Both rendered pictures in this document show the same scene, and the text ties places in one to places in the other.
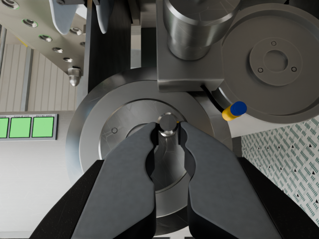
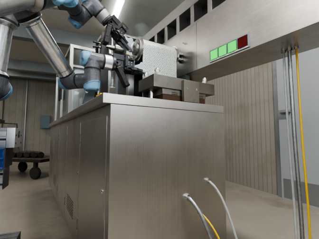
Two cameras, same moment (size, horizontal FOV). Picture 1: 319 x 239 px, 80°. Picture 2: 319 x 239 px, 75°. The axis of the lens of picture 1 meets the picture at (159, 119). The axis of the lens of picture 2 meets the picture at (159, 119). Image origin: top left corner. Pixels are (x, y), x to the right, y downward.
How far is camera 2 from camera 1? 1.26 m
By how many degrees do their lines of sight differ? 61
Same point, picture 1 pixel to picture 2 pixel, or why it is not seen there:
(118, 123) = (136, 50)
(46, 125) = (212, 55)
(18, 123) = (223, 52)
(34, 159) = (217, 38)
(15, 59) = not seen: outside the picture
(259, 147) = not seen: hidden behind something
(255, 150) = not seen: hidden behind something
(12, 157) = (225, 35)
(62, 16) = (141, 65)
